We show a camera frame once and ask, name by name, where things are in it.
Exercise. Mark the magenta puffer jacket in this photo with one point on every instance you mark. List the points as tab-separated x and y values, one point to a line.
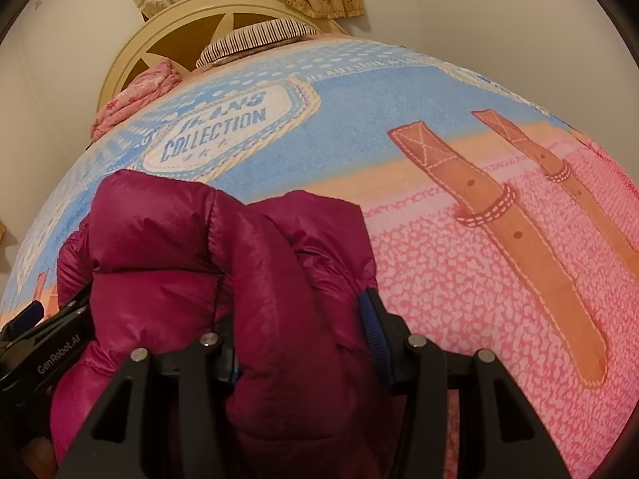
167	261

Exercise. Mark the striped pillow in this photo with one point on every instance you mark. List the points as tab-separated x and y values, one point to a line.
253	37

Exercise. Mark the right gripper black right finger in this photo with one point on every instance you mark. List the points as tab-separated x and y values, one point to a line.
500	434

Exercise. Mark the blue pink printed bedspread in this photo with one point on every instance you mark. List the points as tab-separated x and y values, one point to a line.
493	224

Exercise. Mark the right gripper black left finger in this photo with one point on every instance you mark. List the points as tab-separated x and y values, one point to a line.
162	416

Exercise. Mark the folded pink blanket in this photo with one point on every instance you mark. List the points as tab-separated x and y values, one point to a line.
144	89

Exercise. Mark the cream wooden headboard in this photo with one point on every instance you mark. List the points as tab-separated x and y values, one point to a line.
180	32

